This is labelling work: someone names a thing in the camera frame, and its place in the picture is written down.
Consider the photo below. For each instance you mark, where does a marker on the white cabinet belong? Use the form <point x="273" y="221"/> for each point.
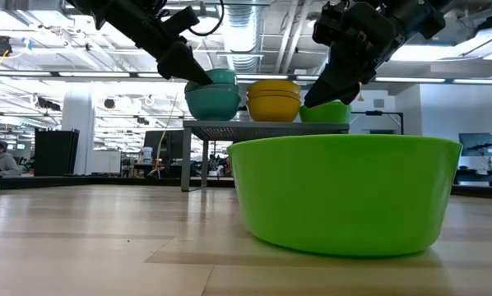
<point x="106" y="162"/>

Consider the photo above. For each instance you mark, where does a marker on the black ceiling device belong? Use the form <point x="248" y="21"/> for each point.
<point x="0" y="45"/>

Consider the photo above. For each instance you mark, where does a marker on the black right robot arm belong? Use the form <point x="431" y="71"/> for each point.
<point x="419" y="16"/>

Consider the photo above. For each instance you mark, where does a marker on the white pillar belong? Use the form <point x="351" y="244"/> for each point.
<point x="78" y="119"/>

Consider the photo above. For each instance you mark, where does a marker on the black cabinet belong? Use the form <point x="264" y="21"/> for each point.
<point x="57" y="152"/>

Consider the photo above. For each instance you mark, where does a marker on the yellow lemon-patterned bowl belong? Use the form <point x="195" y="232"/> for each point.
<point x="274" y="85"/>
<point x="274" y="110"/>
<point x="274" y="94"/>

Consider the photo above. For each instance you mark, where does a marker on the blue-lit computer monitor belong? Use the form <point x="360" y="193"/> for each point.
<point x="476" y="143"/>

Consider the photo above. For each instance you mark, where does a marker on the long ceiling light strip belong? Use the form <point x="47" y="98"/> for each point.
<point x="85" y="75"/>

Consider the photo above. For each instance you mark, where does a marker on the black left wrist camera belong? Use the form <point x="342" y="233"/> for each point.
<point x="182" y="20"/>

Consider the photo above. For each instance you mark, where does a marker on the silver ventilation duct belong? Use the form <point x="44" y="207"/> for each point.
<point x="244" y="37"/>

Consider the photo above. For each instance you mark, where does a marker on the green bowl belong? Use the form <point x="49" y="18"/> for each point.
<point x="344" y="197"/>
<point x="328" y="115"/>

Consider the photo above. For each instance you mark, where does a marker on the black metal frame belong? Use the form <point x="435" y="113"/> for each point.
<point x="383" y="113"/>

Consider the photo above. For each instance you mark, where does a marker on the dark computer monitor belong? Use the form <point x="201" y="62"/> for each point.
<point x="168" y="144"/>

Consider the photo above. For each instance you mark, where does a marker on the teal bowl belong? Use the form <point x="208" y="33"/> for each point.
<point x="213" y="107"/>
<point x="225" y="76"/>

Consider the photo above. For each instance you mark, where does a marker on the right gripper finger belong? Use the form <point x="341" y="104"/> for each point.
<point x="338" y="70"/>
<point x="357" y="84"/>

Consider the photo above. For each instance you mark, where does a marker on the black table frame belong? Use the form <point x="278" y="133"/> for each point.
<point x="106" y="182"/>

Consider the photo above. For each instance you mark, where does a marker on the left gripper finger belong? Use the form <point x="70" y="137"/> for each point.
<point x="180" y="61"/>

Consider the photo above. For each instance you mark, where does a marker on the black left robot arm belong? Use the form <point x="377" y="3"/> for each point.
<point x="89" y="6"/>

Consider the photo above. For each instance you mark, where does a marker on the person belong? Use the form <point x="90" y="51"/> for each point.
<point x="3" y="160"/>

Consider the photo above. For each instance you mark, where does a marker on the grey metal rack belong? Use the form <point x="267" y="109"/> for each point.
<point x="266" y="128"/>

